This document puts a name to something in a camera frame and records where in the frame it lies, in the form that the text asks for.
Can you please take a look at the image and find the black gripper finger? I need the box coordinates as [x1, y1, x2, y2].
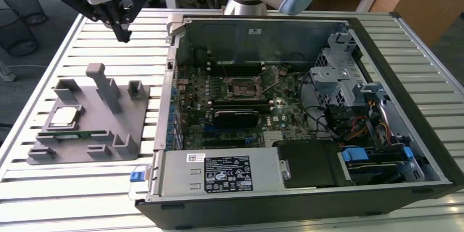
[119, 0, 152, 42]
[55, 0, 123, 42]

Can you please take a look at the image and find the silver CPU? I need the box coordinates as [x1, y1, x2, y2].
[50, 108, 80, 129]

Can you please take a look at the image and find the CPU socket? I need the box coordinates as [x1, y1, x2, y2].
[226, 76, 267, 100]

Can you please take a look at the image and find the grey metal stand foot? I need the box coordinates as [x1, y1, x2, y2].
[0, 58, 18, 83]

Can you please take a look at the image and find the black RAM slot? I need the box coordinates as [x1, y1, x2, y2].
[211, 99, 271, 104]
[208, 71, 267, 76]
[207, 62, 266, 66]
[211, 103, 272, 107]
[212, 109, 272, 113]
[207, 65, 267, 69]
[208, 68, 267, 72]
[212, 106, 272, 110]

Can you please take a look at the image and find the grey parts rack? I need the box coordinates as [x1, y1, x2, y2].
[27, 62, 152, 166]

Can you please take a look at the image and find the green RAM stick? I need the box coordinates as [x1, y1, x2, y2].
[38, 130, 110, 138]

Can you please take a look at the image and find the metal locking lever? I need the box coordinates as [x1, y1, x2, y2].
[262, 80, 282, 93]

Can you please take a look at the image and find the black graphics card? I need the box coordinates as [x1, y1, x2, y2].
[212, 109, 262, 130]

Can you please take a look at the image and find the black expansion slot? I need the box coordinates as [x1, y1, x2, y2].
[202, 139, 248, 147]

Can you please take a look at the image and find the green motherboard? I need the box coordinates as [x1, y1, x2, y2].
[172, 62, 318, 152]

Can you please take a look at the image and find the metal disk bay cage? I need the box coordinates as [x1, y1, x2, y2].
[308, 31, 366, 108]

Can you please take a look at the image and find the silver chipset heatsink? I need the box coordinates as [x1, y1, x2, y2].
[263, 130, 284, 146]

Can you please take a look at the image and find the silver power supply unit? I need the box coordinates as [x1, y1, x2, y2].
[147, 149, 287, 199]

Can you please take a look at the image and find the blue case latch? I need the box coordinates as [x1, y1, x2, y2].
[128, 170, 147, 184]

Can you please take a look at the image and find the wooden cabinet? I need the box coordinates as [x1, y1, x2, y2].
[371, 0, 464, 51]

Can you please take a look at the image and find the blue disk carrier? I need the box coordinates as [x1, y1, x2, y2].
[340, 147, 406, 185]

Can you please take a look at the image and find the black PC tower case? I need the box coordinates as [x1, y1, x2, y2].
[135, 11, 459, 230]

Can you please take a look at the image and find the grey case latch bracket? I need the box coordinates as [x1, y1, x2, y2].
[164, 14, 187, 46]

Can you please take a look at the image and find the black wire mesh bin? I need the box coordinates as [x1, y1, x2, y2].
[0, 0, 48, 25]
[0, 8, 39, 57]

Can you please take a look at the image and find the black wire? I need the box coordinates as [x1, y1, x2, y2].
[303, 104, 344, 146]

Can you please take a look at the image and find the orange yellow wire bundle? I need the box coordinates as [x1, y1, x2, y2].
[376, 122, 395, 148]
[339, 126, 367, 142]

